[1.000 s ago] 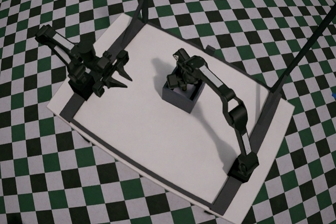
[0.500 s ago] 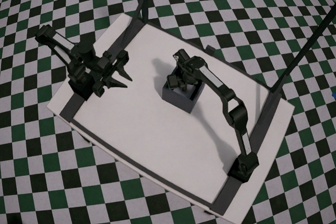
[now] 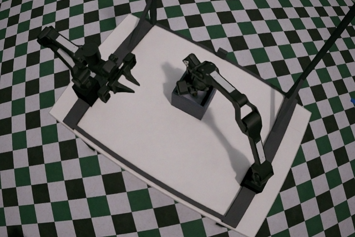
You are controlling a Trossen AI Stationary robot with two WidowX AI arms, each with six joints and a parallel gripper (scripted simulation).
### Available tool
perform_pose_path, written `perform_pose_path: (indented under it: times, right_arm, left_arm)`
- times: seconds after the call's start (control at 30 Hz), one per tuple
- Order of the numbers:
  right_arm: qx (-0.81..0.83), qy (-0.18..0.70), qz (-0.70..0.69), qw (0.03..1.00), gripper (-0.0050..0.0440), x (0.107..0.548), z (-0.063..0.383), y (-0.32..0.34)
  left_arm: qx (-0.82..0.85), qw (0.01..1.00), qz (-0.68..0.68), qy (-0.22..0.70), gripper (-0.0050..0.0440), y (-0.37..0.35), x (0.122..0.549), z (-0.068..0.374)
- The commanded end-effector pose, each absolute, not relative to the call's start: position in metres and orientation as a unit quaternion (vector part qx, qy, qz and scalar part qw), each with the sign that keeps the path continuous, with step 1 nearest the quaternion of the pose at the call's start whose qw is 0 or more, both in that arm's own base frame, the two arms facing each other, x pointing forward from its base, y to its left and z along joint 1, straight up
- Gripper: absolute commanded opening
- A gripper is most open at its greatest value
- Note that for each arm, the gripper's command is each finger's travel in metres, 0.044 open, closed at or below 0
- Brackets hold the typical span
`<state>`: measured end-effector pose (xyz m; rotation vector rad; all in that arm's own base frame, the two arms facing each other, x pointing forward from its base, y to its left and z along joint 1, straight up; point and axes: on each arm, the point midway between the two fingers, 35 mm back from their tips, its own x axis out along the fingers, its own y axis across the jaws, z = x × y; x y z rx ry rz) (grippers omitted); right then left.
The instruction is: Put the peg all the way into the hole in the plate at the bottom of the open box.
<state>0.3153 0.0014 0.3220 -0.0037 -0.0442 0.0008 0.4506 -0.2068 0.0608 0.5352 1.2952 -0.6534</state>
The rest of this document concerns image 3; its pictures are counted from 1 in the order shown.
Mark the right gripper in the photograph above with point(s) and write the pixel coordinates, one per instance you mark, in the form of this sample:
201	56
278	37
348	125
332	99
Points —
113	84

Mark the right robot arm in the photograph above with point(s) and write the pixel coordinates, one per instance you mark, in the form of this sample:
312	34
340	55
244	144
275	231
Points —
76	60

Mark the white flat plate with hole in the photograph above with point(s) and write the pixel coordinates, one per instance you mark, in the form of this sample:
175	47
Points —
199	98

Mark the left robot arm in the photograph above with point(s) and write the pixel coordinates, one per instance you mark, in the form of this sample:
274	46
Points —
207	74

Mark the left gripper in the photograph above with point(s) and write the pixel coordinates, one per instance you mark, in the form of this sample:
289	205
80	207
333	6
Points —
182	88

